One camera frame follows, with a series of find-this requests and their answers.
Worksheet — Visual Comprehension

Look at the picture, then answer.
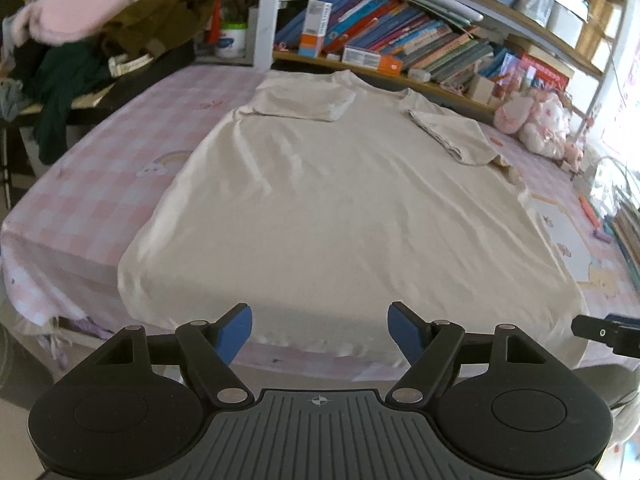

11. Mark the orange marker pen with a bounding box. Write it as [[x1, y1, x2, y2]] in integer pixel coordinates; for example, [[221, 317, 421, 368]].
[[579, 195, 603, 228]]

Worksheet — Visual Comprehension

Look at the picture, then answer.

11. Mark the grey cloth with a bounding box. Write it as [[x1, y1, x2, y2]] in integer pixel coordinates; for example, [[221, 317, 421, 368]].
[[0, 80, 31, 121]]

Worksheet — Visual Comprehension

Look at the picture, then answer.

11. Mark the beige webbing belt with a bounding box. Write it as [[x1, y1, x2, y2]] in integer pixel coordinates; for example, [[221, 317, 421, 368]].
[[107, 51, 156, 78]]

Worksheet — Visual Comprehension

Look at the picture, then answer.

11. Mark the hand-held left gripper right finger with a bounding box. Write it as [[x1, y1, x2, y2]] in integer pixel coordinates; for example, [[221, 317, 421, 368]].
[[385, 301, 566, 407]]

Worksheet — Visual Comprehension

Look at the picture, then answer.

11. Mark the cream printed t-shirt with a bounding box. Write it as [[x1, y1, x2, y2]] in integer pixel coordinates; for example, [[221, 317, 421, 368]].
[[117, 70, 591, 368]]

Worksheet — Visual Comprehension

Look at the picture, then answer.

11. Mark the pink checked bed sheet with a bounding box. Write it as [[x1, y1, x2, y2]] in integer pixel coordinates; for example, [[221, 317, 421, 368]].
[[0, 65, 640, 386]]

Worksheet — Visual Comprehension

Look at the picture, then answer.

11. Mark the beige desk organiser box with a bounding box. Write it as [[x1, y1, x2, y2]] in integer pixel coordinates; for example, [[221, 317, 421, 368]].
[[467, 74, 496, 106]]

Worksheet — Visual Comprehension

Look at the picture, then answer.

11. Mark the wooden desk with black frame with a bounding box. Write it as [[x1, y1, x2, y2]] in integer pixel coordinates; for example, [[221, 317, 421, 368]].
[[0, 85, 121, 211]]

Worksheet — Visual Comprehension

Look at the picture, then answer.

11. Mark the olive brown garment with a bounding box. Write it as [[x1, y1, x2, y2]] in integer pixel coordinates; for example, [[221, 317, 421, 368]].
[[100, 0, 216, 63]]

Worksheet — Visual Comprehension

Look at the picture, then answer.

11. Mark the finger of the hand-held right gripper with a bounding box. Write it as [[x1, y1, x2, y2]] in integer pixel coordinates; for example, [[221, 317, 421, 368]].
[[571, 313, 640, 360]]

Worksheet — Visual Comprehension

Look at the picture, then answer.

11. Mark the white bookshelf with wooden boards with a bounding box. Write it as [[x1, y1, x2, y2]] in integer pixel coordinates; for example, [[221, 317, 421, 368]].
[[132, 0, 631, 126]]

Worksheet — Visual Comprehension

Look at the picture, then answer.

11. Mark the row of colourful books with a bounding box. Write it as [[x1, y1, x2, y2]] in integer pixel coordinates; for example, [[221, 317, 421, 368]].
[[274, 0, 531, 91]]

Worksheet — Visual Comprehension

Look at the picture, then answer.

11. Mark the tall orange white box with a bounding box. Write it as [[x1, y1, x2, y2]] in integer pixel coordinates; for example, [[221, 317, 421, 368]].
[[299, 0, 333, 58]]

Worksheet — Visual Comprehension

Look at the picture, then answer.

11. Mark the small pink plush toy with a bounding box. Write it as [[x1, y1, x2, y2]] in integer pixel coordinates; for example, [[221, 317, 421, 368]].
[[560, 140, 586, 171]]

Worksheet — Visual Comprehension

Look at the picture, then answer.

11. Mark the light grey fabric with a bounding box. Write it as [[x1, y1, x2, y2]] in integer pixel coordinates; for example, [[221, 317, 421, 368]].
[[575, 364, 640, 456]]

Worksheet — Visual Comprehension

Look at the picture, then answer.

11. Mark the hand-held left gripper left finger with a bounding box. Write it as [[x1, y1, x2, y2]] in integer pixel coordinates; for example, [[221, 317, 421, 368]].
[[75, 303, 255, 408]]

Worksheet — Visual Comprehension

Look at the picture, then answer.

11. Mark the white tub with green lid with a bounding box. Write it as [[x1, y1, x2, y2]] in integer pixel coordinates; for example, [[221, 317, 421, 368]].
[[216, 21, 248, 58]]

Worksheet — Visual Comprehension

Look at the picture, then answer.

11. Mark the dark green garment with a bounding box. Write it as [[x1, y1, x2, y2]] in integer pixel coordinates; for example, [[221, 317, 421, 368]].
[[32, 40, 118, 166]]

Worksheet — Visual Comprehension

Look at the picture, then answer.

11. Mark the white plush rabbit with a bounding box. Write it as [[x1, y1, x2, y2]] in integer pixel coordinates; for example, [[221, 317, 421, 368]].
[[517, 92, 571, 156]]

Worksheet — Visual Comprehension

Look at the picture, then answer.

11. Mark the flat orange white box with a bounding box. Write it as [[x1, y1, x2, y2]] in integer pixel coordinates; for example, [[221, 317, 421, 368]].
[[341, 46, 403, 77]]

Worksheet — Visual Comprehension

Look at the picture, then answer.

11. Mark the pink fluffy garment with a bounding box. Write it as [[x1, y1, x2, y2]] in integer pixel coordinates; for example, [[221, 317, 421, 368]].
[[12, 0, 131, 46]]

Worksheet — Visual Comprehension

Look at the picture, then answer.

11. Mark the clear pen holder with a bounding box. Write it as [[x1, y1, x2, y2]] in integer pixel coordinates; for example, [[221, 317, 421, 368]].
[[500, 52, 536, 93]]

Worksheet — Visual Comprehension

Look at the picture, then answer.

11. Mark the red box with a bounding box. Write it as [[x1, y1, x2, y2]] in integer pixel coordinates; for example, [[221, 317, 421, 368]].
[[515, 50, 576, 93]]

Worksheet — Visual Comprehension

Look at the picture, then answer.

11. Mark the stack of picture books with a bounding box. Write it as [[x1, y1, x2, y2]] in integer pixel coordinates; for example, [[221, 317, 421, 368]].
[[605, 200, 640, 286]]

